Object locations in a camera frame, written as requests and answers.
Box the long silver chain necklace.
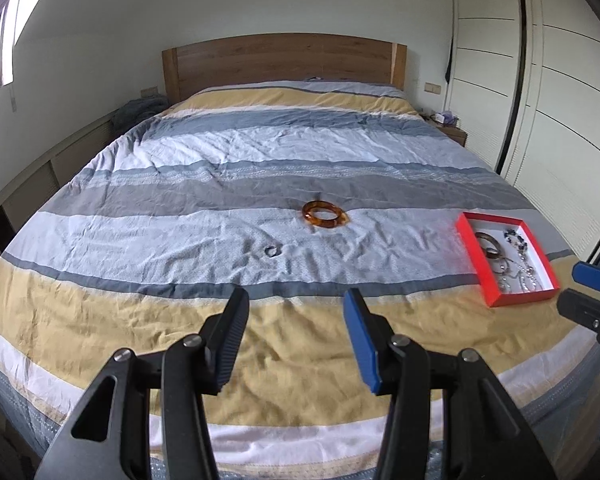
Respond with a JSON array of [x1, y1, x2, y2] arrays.
[[499, 253, 541, 294]]

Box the red shallow box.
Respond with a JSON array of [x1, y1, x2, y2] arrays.
[[456, 211, 559, 308]]

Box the dark beaded bracelet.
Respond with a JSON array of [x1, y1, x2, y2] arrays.
[[503, 227, 530, 254]]

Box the dark olive bangle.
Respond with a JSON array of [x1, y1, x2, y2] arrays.
[[475, 231, 504, 260]]

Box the amber translucent bangle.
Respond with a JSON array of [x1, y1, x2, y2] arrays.
[[301, 200, 349, 229]]

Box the thin silver bangle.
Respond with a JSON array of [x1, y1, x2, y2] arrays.
[[489, 256, 512, 275]]

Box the striped bed quilt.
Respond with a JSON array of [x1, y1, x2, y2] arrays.
[[0, 81, 600, 478]]

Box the wooden nightstand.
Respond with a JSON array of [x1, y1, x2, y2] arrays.
[[426, 118, 467, 146]]

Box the tissue box on nightstand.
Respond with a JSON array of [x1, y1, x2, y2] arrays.
[[432, 110, 457, 127]]

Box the white sliding wardrobe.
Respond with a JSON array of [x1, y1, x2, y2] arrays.
[[445, 0, 600, 261]]

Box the dark clothing pile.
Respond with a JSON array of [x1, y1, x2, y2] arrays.
[[111, 94, 169, 134]]

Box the low white shelf unit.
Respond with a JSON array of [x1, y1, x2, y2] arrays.
[[0, 113, 114, 255]]

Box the wooden headboard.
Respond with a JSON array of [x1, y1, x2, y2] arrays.
[[161, 32, 408, 103]]

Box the wall switch panel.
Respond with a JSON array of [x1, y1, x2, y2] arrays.
[[424, 82, 442, 94]]

